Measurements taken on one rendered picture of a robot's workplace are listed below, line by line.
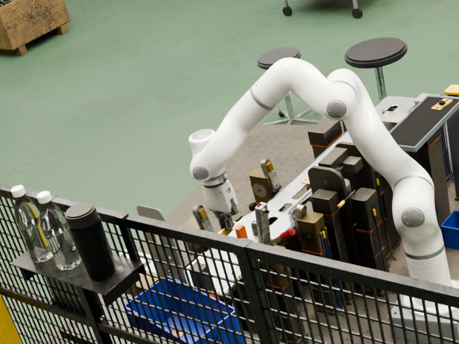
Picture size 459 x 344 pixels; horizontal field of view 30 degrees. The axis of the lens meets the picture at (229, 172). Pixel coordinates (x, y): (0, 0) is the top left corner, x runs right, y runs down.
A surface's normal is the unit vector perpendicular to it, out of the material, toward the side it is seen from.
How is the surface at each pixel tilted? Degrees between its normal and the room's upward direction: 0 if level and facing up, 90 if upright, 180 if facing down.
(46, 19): 90
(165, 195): 0
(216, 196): 91
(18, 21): 90
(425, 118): 0
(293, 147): 0
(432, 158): 90
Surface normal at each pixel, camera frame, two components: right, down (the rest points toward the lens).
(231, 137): 0.36, -0.12
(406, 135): -0.23, -0.86
